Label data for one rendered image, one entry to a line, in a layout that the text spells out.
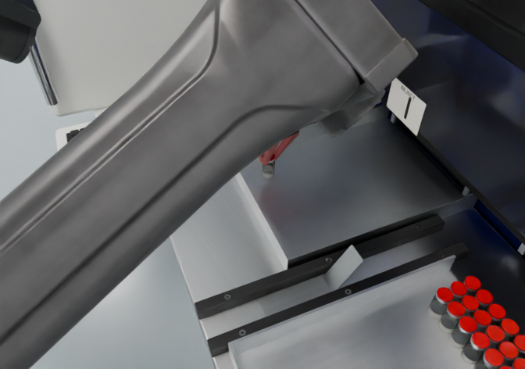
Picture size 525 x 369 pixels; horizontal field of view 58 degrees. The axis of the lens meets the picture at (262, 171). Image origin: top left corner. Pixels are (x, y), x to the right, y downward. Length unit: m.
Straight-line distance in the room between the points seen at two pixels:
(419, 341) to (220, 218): 0.34
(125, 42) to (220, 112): 0.93
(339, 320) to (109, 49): 0.73
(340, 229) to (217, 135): 0.61
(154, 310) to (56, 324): 1.56
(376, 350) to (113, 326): 1.20
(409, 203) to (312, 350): 0.31
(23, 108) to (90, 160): 2.58
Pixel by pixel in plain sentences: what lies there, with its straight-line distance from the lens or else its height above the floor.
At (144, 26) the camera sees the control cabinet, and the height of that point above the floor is 0.99.
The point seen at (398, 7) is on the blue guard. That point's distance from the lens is 0.77.
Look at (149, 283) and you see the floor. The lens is 1.79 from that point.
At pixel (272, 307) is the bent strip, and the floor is 0.88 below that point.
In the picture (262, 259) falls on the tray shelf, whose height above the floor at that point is 0.88.
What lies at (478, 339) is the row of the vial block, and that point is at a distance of 0.66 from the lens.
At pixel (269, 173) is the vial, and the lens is 0.82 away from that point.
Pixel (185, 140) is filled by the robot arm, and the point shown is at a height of 1.37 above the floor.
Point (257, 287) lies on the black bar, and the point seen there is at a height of 0.90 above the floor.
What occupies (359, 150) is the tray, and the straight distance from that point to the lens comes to 0.90.
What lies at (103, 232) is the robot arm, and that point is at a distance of 0.16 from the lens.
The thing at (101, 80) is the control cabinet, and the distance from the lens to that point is 1.13.
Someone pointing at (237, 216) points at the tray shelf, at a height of 0.88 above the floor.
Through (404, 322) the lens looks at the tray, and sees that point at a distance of 0.69.
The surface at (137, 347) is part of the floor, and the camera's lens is 1.68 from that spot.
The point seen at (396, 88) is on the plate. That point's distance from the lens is 0.80.
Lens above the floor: 1.47
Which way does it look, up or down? 44 degrees down
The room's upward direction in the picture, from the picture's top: straight up
